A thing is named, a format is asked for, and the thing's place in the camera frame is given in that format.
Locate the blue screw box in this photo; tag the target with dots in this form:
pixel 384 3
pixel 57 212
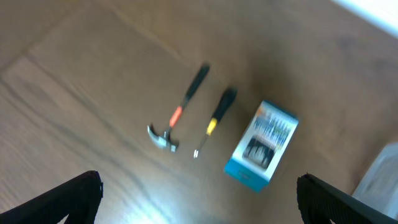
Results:
pixel 262 146

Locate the clear plastic container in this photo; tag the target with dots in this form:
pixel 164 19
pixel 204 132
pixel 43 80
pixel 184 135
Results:
pixel 378 187

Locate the small claw hammer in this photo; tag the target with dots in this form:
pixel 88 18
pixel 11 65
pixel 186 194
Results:
pixel 164 140

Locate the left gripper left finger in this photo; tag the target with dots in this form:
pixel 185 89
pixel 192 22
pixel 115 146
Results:
pixel 75 201

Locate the black yellow slim screwdriver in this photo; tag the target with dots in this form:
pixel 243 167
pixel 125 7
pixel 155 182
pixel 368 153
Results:
pixel 225 102

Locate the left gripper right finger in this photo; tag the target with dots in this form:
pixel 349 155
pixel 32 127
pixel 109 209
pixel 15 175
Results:
pixel 322 203

